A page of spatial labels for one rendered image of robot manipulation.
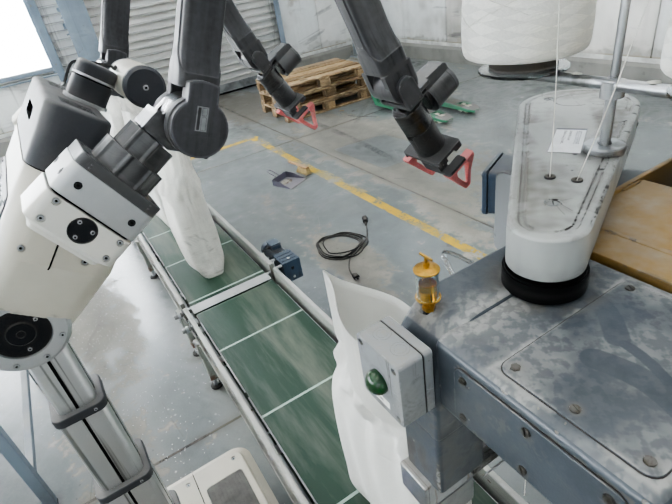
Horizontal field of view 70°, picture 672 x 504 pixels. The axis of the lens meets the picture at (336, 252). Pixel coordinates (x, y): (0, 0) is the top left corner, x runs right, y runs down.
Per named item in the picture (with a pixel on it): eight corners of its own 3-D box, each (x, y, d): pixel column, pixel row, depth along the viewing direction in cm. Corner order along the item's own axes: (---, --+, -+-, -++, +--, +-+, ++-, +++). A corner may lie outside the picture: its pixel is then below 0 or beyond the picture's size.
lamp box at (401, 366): (364, 388, 58) (355, 331, 53) (394, 370, 60) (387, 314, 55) (404, 429, 52) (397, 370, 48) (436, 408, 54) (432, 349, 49)
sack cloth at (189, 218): (174, 249, 277) (127, 126, 239) (210, 236, 285) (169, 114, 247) (197, 286, 241) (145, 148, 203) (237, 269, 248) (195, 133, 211)
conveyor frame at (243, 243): (109, 192, 398) (102, 177, 390) (165, 173, 416) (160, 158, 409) (192, 333, 226) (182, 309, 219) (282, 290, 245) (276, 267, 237)
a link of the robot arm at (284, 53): (237, 55, 130) (249, 57, 124) (265, 24, 131) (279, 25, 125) (265, 88, 138) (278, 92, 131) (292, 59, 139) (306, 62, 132)
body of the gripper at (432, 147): (427, 135, 98) (411, 108, 93) (464, 145, 90) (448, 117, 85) (406, 158, 97) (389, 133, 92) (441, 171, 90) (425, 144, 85)
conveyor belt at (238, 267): (114, 189, 399) (109, 179, 394) (160, 174, 414) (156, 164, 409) (197, 322, 231) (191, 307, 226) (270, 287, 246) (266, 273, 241)
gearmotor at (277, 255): (256, 264, 270) (249, 241, 263) (279, 253, 276) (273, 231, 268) (279, 287, 248) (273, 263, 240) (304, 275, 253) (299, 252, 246)
